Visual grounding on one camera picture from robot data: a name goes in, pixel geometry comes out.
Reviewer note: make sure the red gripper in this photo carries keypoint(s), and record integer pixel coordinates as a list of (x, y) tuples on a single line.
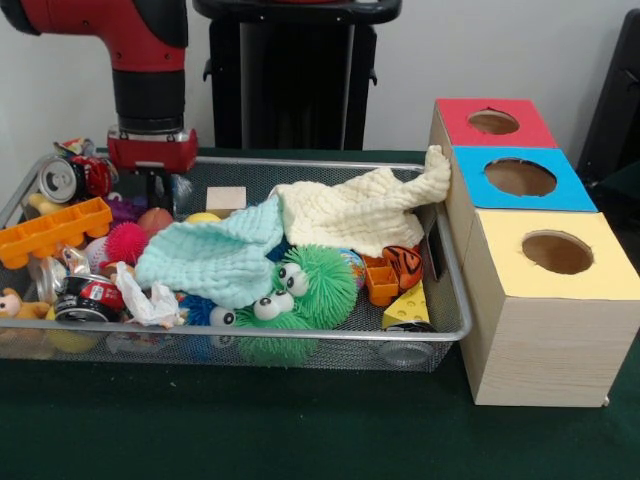
[(152, 152)]

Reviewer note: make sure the small clear plastic packet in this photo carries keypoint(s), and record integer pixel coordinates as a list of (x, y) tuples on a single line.
[(183, 193)]

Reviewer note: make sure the mint green muslin cloth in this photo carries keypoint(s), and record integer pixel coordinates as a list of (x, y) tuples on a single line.
[(215, 255)]

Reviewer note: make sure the cream muslin cloth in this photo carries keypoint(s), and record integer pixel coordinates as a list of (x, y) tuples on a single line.
[(350, 210)]

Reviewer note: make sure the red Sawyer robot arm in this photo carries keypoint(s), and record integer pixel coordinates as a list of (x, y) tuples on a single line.
[(145, 50)]

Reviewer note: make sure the shallow clear mesh bin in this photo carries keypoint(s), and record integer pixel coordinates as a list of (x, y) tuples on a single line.
[(452, 300)]

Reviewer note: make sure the wooden box with three holes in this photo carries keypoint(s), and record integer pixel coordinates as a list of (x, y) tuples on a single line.
[(540, 350)]

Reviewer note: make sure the pink spiky ball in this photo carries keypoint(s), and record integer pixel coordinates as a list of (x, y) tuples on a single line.
[(128, 242)]

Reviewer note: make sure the small wooden cube block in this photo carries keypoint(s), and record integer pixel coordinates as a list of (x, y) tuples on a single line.
[(226, 197)]

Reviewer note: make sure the orange plastic toy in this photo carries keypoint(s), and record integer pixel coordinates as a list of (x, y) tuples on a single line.
[(50, 232)]

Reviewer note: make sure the red and black soda can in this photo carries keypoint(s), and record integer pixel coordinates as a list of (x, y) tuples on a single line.
[(95, 297)]

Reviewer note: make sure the small green spiky ball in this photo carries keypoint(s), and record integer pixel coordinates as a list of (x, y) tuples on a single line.
[(268, 340)]

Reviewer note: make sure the large green spiky ball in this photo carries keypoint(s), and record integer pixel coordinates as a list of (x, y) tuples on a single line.
[(325, 275)]

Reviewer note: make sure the orange toy block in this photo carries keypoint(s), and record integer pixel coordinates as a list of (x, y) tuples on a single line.
[(380, 282)]

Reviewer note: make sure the orange tiger plush toy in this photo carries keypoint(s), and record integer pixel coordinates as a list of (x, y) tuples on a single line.
[(405, 265)]

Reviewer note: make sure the yellow cheese wedge toy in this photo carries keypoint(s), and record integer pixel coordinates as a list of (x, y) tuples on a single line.
[(408, 308)]

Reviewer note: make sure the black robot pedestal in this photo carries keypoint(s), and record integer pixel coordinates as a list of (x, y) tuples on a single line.
[(290, 90)]

